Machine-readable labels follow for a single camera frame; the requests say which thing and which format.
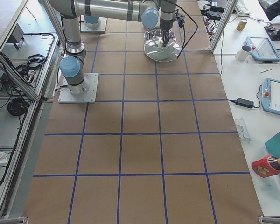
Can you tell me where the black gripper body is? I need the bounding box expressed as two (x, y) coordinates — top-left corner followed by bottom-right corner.
(160, 11), (174, 31)

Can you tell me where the glass pot lid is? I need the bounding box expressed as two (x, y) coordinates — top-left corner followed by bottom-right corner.
(144, 37), (181, 62)

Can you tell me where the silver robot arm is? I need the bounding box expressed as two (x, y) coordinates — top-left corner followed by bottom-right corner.
(49, 0), (176, 94)
(84, 15), (101, 28)

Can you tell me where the pale green steel pot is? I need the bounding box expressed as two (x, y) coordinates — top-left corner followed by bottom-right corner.
(144, 27), (181, 62)

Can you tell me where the yellow drink can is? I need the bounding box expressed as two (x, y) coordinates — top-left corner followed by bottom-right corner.
(236, 19), (247, 32)

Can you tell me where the white keyboard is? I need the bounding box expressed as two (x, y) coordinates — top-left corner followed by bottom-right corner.
(235, 0), (251, 16)

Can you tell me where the white mug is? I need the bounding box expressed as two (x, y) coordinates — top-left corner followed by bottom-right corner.
(235, 45), (252, 61)

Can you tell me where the far blue teach pendant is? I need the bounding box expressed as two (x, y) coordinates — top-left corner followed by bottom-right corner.
(245, 37), (280, 62)

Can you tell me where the blue teach pendant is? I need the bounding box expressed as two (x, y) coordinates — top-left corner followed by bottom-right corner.
(245, 37), (280, 62)
(261, 78), (280, 115)

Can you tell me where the black power adapter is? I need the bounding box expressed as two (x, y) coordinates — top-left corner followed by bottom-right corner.
(236, 98), (254, 109)

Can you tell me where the brown paper table mat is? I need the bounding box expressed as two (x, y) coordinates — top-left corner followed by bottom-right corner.
(23, 0), (262, 224)

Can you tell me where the near blue teach pendant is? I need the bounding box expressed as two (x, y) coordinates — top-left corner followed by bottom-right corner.
(261, 78), (280, 115)

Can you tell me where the grey metal box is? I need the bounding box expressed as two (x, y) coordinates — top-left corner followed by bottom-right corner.
(7, 23), (24, 50)

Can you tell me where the red bottle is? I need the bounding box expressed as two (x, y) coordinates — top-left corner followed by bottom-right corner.
(251, 154), (280, 178)

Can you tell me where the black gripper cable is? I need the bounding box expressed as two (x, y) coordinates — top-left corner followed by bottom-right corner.
(175, 0), (199, 58)

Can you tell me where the aluminium frame post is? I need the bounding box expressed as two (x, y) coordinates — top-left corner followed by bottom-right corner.
(209, 0), (237, 53)

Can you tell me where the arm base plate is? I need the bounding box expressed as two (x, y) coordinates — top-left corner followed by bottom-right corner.
(58, 73), (99, 103)
(79, 15), (107, 33)

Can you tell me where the clear plastic bracket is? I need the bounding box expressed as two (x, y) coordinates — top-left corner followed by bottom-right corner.
(234, 118), (251, 142)

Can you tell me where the black cable coil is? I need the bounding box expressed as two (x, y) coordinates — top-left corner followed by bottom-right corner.
(7, 97), (29, 117)

